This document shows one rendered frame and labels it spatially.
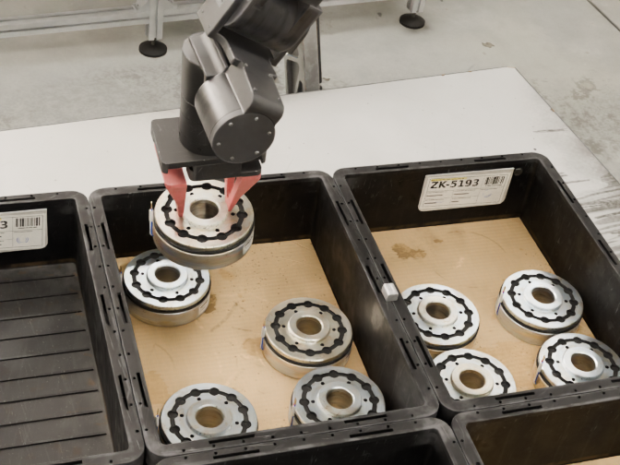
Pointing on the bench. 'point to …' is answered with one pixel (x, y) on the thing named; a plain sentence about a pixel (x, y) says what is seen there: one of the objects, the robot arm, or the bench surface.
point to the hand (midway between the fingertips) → (204, 204)
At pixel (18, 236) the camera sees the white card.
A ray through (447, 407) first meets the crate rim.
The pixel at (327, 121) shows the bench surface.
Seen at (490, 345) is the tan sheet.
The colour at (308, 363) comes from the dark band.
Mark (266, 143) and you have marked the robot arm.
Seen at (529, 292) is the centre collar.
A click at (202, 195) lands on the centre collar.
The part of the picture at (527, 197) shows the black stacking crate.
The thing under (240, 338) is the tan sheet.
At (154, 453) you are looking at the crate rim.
